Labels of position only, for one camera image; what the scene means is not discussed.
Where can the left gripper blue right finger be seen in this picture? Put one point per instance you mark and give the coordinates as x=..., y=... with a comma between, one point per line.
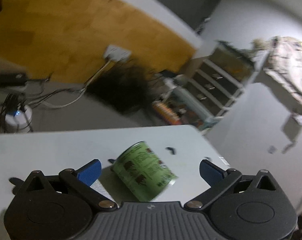
x=220, y=181

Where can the white plastic drawer unit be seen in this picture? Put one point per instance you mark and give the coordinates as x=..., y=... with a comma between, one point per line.
x=208, y=95

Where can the black power adapter box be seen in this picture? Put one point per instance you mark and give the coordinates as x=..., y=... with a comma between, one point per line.
x=13, y=79

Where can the glass fish tank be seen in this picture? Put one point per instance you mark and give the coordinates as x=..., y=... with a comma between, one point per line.
x=233, y=61

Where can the green metal cup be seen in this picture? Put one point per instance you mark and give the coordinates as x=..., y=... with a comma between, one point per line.
x=143, y=172

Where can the white round device blue light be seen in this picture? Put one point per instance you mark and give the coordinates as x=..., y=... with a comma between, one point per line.
x=20, y=122

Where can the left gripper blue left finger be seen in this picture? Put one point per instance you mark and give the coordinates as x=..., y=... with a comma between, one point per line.
x=79, y=182

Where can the white wall power strip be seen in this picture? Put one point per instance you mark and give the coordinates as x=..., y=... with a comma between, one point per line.
x=116, y=54

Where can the patterned hanging blanket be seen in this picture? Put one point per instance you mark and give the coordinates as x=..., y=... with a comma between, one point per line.
x=284, y=65

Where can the dried flower bunch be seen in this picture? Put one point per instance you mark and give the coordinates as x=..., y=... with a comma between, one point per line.
x=259, y=44

